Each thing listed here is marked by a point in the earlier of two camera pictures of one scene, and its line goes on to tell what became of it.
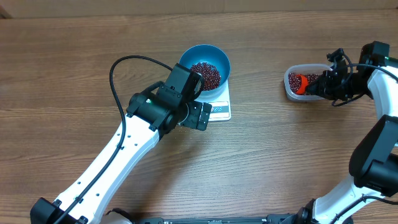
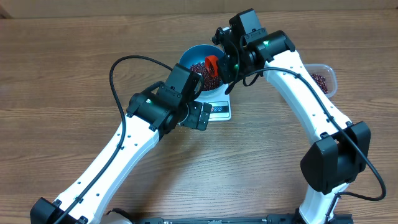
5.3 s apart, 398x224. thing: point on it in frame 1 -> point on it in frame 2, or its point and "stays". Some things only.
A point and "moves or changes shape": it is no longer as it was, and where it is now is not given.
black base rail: (214, 220) stays
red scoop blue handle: (304, 83) moves or changes shape
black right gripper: (324, 83) -> (229, 72)
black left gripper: (196, 108) stays
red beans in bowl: (212, 78) stays
